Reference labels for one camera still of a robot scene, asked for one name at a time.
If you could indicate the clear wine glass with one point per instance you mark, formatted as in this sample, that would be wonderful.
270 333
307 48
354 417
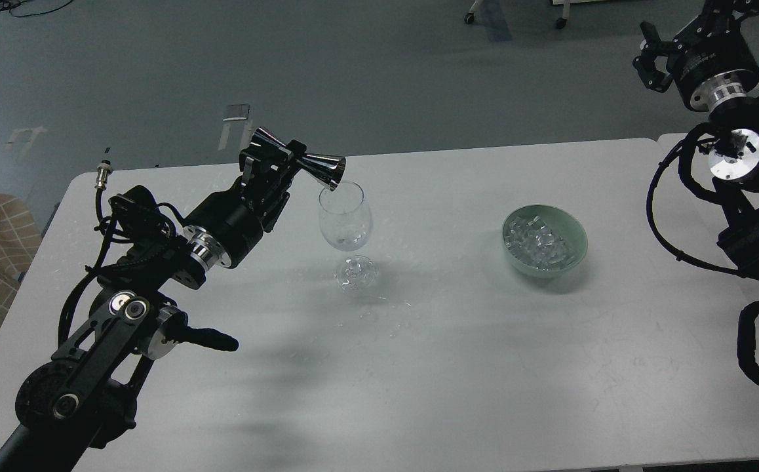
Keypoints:
346 223

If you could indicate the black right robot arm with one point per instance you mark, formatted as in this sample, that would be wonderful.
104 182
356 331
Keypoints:
718 162

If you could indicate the green bowl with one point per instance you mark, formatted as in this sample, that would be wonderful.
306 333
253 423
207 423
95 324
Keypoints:
563 223

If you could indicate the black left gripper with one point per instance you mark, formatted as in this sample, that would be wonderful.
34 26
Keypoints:
237 217

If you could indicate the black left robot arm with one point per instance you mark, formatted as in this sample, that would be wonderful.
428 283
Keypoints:
116 322

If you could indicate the steel cocktail jigger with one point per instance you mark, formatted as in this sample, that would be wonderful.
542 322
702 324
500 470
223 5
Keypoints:
328 170

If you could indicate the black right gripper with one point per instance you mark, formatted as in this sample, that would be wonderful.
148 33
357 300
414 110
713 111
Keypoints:
701 51

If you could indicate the clear ice cubes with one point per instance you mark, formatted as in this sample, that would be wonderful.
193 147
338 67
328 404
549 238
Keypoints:
534 243

